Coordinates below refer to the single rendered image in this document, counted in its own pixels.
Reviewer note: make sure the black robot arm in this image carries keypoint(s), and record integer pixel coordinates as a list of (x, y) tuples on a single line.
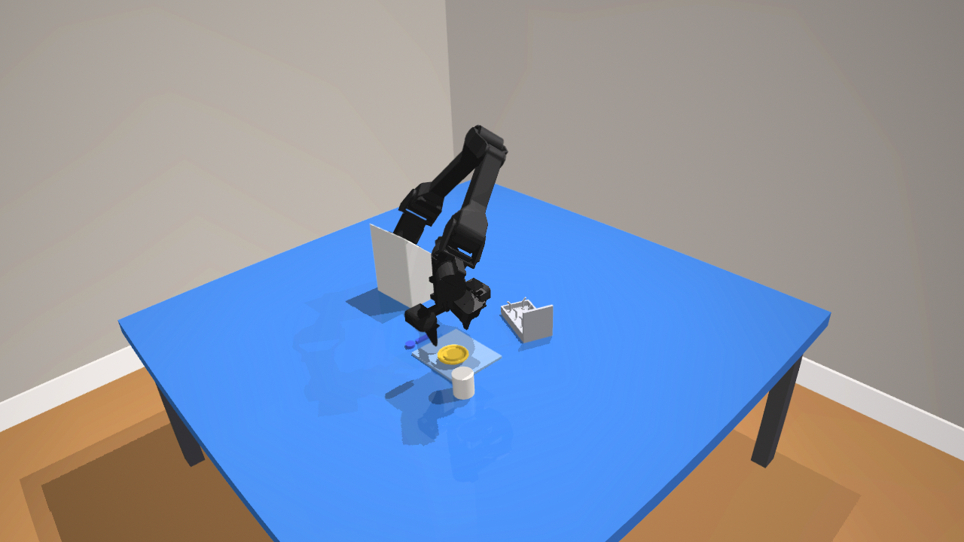
[(484, 152)]

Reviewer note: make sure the grey dish rack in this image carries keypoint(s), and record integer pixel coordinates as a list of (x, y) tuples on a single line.
[(528, 322)]

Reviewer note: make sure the light blue square mat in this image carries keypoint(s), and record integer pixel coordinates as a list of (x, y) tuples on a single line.
[(479, 356)]

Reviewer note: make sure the yellow plate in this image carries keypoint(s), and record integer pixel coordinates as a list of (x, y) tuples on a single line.
[(452, 354)]

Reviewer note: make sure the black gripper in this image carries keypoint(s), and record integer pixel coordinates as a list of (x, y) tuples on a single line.
[(424, 319)]

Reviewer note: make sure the dark blue spoon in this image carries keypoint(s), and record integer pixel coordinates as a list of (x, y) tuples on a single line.
[(410, 344)]

